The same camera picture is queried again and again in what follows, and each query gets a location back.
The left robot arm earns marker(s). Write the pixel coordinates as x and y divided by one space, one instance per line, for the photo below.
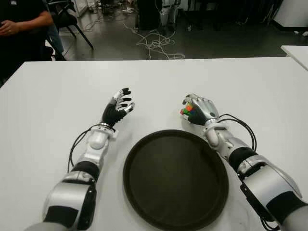
96 142

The multicoloured Rubik's cube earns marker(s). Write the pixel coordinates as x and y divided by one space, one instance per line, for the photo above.
188 108

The black wheeled stand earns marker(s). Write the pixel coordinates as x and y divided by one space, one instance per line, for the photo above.
197 14

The white block with black base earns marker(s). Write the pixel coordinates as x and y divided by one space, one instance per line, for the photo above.
292 12

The seated person in black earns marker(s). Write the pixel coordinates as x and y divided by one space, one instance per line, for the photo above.
19 36

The black chair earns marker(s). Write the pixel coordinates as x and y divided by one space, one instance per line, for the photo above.
66 19

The light metal rack cart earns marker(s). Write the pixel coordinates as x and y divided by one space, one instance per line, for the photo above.
84 6

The white side table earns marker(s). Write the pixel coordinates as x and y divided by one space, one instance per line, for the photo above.
297 55

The small white floor object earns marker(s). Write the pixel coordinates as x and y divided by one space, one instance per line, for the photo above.
305 33

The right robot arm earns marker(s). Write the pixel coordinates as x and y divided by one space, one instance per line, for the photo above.
267 183

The dark brown round plate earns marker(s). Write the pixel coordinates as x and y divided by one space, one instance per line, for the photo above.
175 180

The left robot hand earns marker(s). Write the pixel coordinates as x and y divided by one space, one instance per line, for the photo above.
113 114

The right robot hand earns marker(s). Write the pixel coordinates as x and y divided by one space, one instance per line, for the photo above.
207 109

